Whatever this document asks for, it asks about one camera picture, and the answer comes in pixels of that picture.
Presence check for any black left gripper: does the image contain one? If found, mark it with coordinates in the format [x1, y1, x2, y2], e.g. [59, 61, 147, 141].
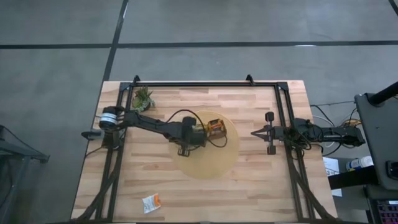
[176, 116, 207, 157]

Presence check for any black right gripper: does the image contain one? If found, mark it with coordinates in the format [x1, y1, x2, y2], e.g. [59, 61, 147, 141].
[251, 111, 287, 156]

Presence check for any round woven straw placemat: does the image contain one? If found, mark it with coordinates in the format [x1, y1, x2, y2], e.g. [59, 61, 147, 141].
[169, 111, 240, 180]

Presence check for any brown wooden compartment tea box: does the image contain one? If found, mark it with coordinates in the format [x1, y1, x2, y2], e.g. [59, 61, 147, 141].
[192, 118, 229, 141]

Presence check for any white orange tea packet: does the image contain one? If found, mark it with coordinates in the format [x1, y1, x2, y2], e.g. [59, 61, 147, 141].
[142, 193, 162, 215]

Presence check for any potted green succulent plant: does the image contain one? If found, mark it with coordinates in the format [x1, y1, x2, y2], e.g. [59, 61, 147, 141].
[132, 86, 156, 113]

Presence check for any white paper sheet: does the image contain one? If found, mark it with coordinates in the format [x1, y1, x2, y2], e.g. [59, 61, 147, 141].
[322, 157, 343, 198]

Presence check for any grey controller box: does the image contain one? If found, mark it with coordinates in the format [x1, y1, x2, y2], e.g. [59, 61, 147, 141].
[81, 129, 105, 141]

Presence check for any black flat bar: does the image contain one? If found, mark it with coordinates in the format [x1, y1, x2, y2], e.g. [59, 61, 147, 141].
[328, 166, 379, 190]

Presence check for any white plastic bottle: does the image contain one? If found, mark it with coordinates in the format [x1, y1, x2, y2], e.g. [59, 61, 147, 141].
[346, 156, 374, 172]

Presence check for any dark grey cart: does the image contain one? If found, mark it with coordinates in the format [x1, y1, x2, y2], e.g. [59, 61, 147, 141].
[354, 92, 398, 191]

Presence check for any black pole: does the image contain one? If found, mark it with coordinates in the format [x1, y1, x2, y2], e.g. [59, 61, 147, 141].
[369, 81, 398, 106]

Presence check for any small black device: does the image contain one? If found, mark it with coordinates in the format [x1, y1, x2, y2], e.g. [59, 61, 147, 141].
[386, 160, 398, 180]

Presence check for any backlit keyboard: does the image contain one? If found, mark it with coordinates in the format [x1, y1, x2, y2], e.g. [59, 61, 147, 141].
[377, 200, 398, 224]

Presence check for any grey metal stand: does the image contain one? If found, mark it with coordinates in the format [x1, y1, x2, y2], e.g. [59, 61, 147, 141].
[0, 123, 50, 224]

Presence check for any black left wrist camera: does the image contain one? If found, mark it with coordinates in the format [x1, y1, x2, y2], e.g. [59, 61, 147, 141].
[191, 132, 208, 147]

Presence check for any black metal table frame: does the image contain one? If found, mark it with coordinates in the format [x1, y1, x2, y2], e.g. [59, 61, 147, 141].
[70, 74, 338, 223]

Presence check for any yellow and black cable bundle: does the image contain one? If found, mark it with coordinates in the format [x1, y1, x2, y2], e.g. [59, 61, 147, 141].
[310, 104, 363, 156]

